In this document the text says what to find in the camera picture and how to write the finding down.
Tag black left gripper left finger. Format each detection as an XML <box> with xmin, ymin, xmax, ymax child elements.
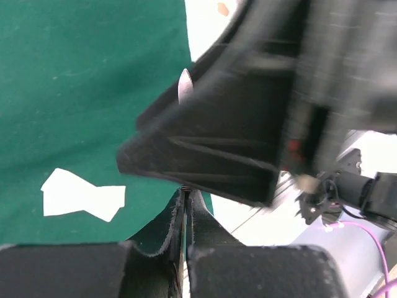
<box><xmin>1</xmin><ymin>188</ymin><xmax>185</xmax><ymax>297</ymax></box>

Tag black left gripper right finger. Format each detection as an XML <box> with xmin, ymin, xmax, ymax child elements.
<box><xmin>185</xmin><ymin>189</ymin><xmax>347</xmax><ymax>298</ymax></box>

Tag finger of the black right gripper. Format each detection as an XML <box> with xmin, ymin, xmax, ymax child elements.
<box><xmin>116</xmin><ymin>49</ymin><xmax>295</xmax><ymax>207</ymax></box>
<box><xmin>136</xmin><ymin>0</ymin><xmax>311</xmax><ymax>131</ymax></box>

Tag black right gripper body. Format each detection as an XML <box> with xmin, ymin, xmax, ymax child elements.
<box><xmin>283</xmin><ymin>1</ymin><xmax>396</xmax><ymax>176</ymax></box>

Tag steel tweezers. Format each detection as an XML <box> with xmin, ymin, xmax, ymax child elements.
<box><xmin>177</xmin><ymin>68</ymin><xmax>194</xmax><ymax>104</ymax></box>

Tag white bow-shaped gauze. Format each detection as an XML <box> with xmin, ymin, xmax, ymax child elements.
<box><xmin>41</xmin><ymin>168</ymin><xmax>126</xmax><ymax>222</ymax></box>

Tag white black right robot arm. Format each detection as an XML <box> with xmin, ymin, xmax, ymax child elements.
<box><xmin>116</xmin><ymin>1</ymin><xmax>396</xmax><ymax>229</ymax></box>

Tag green surgical cloth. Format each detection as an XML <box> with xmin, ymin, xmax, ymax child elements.
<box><xmin>1</xmin><ymin>1</ymin><xmax>191</xmax><ymax>244</ymax></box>

